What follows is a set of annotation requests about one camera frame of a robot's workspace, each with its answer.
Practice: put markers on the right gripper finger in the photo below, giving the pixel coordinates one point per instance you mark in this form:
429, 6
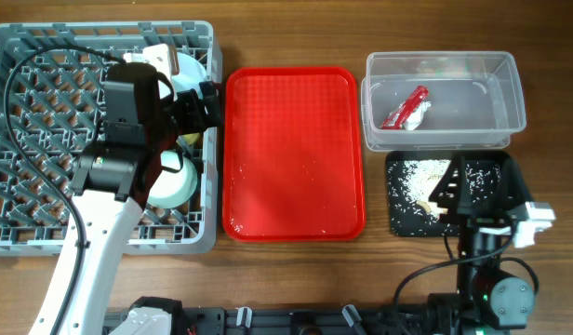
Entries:
451, 192
512, 190

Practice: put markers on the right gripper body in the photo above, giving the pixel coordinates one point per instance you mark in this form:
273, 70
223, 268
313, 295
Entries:
479, 217

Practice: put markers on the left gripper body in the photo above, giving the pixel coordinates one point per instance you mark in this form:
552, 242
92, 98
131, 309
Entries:
164, 131

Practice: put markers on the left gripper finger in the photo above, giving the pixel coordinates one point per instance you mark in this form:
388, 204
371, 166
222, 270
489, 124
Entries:
212, 113
187, 113

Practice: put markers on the light blue plate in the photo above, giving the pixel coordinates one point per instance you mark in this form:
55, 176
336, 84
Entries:
191, 73

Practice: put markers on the yellow plastic cup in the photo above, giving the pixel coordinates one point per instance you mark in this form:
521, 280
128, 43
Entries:
190, 139

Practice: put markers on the food scraps and rice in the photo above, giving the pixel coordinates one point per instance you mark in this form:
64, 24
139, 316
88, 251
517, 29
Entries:
410, 182

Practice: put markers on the green shallow bowl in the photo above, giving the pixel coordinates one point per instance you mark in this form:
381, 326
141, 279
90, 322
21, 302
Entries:
171, 190

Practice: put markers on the white napkin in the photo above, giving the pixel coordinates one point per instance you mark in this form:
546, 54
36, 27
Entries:
416, 117

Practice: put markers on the red sauce packet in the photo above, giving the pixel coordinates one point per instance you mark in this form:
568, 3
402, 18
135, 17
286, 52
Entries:
398, 117

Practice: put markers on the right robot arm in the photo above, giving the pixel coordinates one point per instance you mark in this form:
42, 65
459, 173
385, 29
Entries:
488, 300

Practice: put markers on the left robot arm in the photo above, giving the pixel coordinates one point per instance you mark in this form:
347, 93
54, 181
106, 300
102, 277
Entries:
82, 282

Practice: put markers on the black waste tray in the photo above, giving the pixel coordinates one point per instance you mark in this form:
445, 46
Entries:
448, 226

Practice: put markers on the grey dishwasher rack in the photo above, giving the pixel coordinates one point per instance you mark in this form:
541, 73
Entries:
51, 102

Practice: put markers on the clear plastic bin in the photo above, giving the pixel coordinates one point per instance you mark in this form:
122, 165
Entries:
475, 99

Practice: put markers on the red plastic tray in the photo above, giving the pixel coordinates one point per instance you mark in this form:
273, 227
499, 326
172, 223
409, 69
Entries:
292, 158

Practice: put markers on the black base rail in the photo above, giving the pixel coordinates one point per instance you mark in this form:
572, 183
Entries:
412, 319

